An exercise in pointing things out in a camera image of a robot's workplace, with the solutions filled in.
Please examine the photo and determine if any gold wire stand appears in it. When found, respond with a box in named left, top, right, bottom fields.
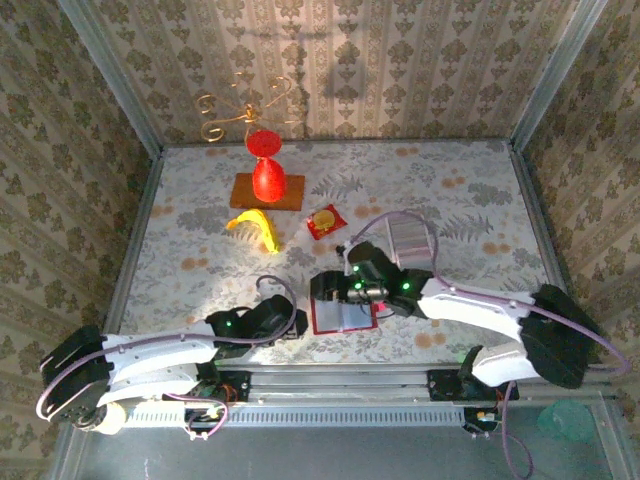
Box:
left=195, top=71, right=306, bottom=146

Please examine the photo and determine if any aluminium frame post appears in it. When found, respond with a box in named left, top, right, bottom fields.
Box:
left=509, top=0, right=609, bottom=149
left=57, top=0, right=166, bottom=156

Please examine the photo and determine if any red leather card holder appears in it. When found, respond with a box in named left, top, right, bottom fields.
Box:
left=309, top=297, right=379, bottom=335

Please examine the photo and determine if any small controller board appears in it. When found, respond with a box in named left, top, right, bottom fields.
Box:
left=182, top=407, right=226, bottom=434
left=462, top=407, right=506, bottom=436

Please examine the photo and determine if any red goblet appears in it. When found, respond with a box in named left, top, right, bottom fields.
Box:
left=245, top=128, right=288, bottom=204

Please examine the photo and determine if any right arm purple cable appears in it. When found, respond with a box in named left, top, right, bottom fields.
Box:
left=357, top=209, right=632, bottom=479

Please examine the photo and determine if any yellow banana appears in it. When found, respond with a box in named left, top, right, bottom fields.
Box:
left=225, top=208, right=284, bottom=255

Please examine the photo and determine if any red snack packet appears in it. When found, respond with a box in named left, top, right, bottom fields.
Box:
left=306, top=203, right=349, bottom=242

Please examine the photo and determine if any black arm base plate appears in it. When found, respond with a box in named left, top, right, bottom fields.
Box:
left=427, top=367, right=521, bottom=401
left=162, top=369, right=251, bottom=404

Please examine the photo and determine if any aluminium frame rail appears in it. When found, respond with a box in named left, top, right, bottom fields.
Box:
left=74, top=363, right=616, bottom=406

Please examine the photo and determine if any white card rack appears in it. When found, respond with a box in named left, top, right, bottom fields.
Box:
left=387, top=210, right=436, bottom=274

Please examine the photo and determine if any brown wooden board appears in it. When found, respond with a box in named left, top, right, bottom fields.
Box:
left=228, top=172, right=306, bottom=211

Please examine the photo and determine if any green glass cup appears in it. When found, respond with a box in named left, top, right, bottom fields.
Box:
left=537, top=398, right=596, bottom=444

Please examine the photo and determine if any white slotted cable duct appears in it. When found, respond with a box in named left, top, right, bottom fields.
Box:
left=122, top=403, right=466, bottom=429

